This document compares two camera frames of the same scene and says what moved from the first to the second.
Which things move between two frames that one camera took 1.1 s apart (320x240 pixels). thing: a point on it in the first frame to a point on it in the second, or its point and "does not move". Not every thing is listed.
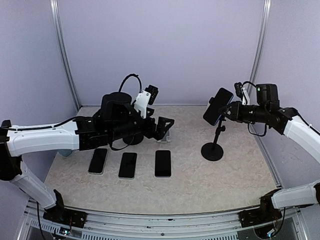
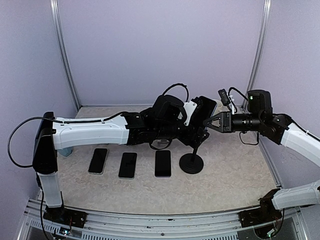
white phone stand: x=164 y=139 does not move
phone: x=97 y=162 does not move
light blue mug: x=65 y=152 does not move
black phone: x=162 y=163 does not move
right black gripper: x=236 y=113 to x=226 y=124
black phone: x=128 y=165 does not move
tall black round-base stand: x=213 y=151 to x=191 y=163
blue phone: x=222 y=98 to x=205 y=108
